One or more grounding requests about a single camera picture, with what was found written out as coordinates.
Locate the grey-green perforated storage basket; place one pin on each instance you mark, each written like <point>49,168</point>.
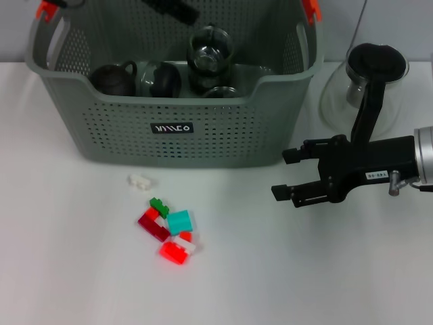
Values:
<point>236,135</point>

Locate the teal square toy brick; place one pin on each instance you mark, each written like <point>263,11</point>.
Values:
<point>180,222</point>

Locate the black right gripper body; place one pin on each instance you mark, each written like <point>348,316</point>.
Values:
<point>358,162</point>

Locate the black clay teapot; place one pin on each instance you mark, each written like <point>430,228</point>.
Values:
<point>111,81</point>

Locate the glass pitcher with black lid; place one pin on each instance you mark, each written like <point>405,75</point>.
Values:
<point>375,61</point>

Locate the small bright red toy brick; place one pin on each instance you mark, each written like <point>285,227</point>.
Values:
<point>151,214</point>

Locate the large bright red toy brick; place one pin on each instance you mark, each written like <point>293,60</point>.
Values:
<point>172,254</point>

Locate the translucent clear toy brick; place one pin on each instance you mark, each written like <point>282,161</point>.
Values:
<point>138,182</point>

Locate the dark green toy brick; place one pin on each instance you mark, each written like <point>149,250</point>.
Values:
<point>159,206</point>

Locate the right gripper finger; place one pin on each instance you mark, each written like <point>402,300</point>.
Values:
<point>294,155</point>
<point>304,196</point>

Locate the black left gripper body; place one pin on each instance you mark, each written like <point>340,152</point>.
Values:
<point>176,9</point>

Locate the dark red toy brick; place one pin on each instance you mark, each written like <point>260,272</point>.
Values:
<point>154,230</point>

